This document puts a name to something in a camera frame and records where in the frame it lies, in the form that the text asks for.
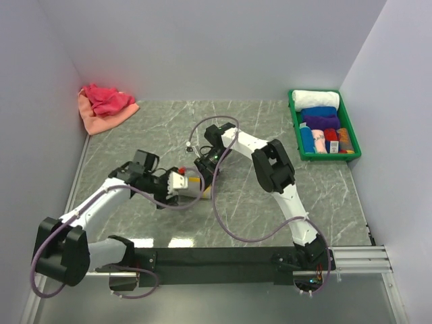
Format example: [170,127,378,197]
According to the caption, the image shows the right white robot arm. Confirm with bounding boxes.
[194,123,335,271]

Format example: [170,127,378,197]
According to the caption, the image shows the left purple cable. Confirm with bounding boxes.
[30,168,207,300]

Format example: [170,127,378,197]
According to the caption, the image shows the salmon orange towel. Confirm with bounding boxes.
[78,89,140,136]

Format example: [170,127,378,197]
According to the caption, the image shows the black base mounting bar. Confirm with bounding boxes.
[94,246,335,291]

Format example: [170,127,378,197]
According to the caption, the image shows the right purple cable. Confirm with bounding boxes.
[187,115,331,296]

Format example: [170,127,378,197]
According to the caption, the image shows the light blue rolled towel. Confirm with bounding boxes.
[300,126,315,153]

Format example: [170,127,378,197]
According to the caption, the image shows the pink white rolled towel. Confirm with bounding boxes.
[312,130,327,154]

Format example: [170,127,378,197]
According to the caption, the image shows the red rolled towel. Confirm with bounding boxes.
[324,128,339,154]

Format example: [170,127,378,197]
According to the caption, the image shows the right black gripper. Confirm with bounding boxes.
[194,148,232,193]

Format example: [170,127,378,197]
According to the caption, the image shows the yellow grey patterned towel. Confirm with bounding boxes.
[177,177,211,200]

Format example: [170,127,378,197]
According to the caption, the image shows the orange patterned rolled towel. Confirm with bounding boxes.
[337,128,354,154]

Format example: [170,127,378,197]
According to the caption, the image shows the aluminium rail frame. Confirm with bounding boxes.
[20,136,409,323]

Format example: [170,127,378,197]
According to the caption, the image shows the green plastic bin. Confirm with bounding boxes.
[288,90,361,161]

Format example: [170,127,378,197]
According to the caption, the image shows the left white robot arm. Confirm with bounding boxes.
[31,150,179,286]

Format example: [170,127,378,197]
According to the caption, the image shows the purple cable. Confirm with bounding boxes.
[30,168,207,300]
[187,115,331,296]

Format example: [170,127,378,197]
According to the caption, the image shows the purple rolled towel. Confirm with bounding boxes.
[303,115,341,130]

